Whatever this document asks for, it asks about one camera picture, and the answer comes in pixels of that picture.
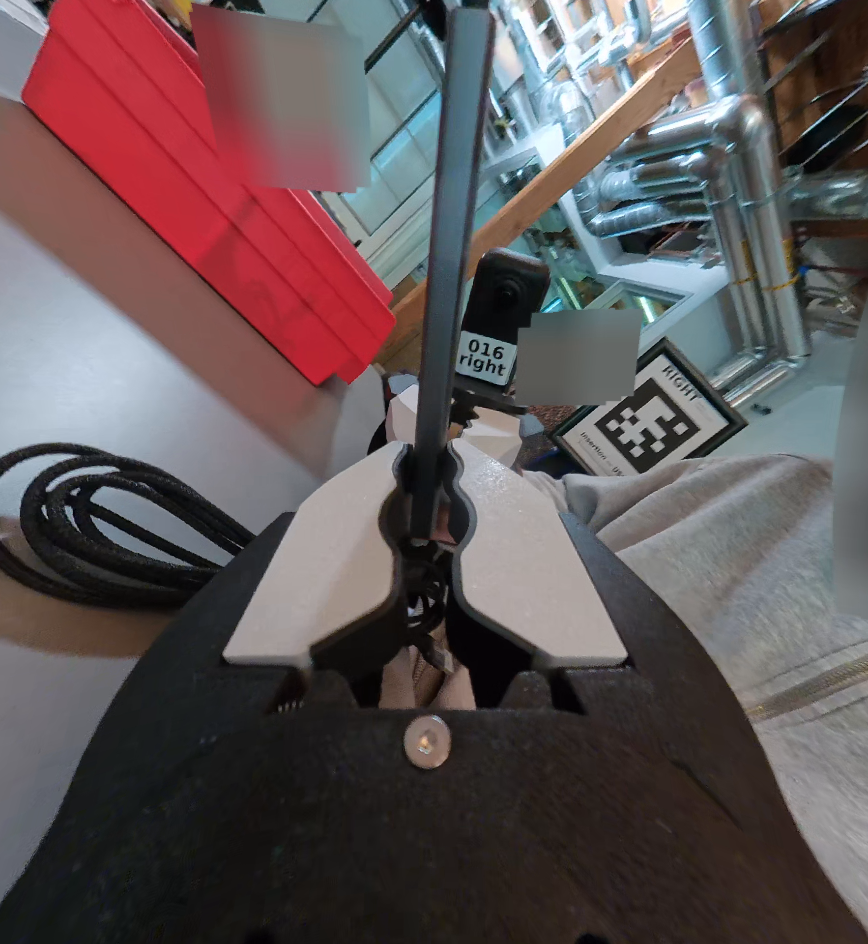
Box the framed black-and-white tag sign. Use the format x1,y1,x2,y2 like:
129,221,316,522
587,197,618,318
550,338,748,480

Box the wooden beam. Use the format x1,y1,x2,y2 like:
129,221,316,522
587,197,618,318
375,44,708,370

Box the grey desk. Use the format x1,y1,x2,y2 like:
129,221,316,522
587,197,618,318
0,0,420,944

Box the silver ventilation ducts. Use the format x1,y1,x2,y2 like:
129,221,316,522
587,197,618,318
493,0,868,395

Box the person's grey sweater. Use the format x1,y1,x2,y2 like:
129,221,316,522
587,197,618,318
611,516,868,944

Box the black braided cable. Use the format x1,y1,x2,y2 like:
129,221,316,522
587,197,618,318
0,441,258,609

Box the person's right forearm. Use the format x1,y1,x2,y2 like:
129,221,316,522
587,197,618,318
522,453,840,584

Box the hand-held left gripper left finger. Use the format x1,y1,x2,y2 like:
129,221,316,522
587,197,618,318
222,442,414,671

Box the red plastic bin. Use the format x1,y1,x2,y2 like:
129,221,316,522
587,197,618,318
21,0,398,386

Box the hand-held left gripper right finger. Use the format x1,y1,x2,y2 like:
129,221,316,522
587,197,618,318
449,440,633,671

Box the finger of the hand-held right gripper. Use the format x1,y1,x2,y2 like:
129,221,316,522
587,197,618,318
384,375,422,451
455,412,525,470

